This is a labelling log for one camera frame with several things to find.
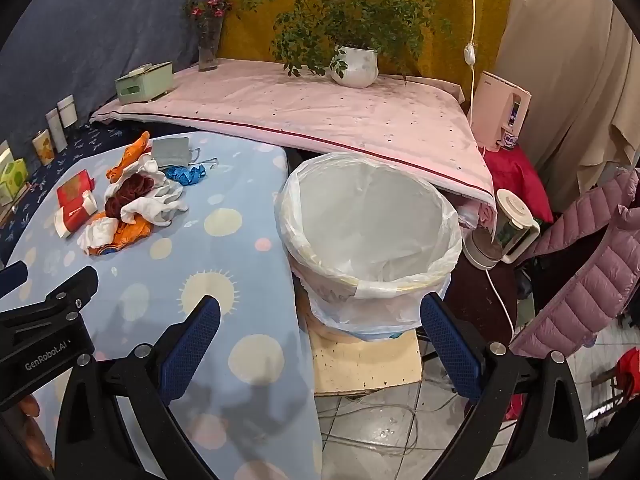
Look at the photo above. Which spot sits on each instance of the potted green plant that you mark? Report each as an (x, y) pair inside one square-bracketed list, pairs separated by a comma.
[(356, 65)]

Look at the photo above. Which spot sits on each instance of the white canister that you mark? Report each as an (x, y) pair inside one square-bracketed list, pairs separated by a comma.
[(66, 110), (56, 130)]

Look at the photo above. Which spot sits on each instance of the beige wooden stool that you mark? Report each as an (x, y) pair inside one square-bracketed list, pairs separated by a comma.
[(360, 365)]

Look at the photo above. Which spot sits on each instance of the red and white packet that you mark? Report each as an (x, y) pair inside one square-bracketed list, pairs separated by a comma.
[(72, 200)]

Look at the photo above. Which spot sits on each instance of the white electric kettle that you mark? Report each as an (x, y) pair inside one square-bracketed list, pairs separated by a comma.
[(510, 215)]

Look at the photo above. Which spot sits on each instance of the blue plastic wrapper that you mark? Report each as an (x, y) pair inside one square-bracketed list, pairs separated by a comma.
[(182, 174)]

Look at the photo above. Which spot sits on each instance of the beige curtain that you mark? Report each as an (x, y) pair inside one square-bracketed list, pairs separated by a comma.
[(565, 60)]

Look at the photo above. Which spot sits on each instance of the green printed box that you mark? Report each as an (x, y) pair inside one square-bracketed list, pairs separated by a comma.
[(12, 177)]

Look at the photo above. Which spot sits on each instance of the white plastic bag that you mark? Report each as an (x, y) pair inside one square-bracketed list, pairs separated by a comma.
[(365, 220)]

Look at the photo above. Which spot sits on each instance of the pink countertop appliance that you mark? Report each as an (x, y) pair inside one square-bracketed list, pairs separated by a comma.
[(492, 110)]

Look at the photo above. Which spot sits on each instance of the glass vase with red flowers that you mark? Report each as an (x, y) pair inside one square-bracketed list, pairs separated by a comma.
[(209, 52)]

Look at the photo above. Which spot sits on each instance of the maroon cloth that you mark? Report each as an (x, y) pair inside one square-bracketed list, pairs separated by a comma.
[(132, 187)]

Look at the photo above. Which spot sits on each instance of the green tissue box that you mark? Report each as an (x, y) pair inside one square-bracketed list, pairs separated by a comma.
[(145, 82)]

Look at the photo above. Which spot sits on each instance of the person's left hand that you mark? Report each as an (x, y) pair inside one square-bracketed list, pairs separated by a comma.
[(35, 435)]

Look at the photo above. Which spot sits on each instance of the grey-blue cloth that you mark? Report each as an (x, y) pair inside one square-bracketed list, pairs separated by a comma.
[(100, 25)]

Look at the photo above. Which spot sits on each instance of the yellow cloth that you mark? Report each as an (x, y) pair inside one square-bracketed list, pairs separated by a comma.
[(250, 40)]

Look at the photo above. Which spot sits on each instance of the pink down jacket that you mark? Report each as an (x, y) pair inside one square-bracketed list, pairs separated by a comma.
[(585, 280)]

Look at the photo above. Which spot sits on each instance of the white tissue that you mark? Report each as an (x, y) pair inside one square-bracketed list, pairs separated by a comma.
[(150, 167), (155, 207), (97, 235)]

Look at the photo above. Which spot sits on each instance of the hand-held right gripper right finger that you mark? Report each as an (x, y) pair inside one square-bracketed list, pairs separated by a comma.
[(447, 350)]

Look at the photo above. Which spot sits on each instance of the pink blanket with red stripe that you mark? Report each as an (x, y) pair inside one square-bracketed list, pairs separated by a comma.
[(310, 105)]

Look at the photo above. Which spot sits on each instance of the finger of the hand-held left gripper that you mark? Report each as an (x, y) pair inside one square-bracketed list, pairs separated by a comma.
[(65, 292), (12, 275)]

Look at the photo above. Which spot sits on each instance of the red cloth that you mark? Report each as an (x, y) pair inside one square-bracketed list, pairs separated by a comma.
[(520, 175)]

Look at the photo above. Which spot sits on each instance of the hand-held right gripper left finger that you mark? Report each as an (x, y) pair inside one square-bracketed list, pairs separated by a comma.
[(192, 345)]

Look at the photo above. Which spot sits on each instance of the yellow printed tin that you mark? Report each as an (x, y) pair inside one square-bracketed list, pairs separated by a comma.
[(42, 147)]

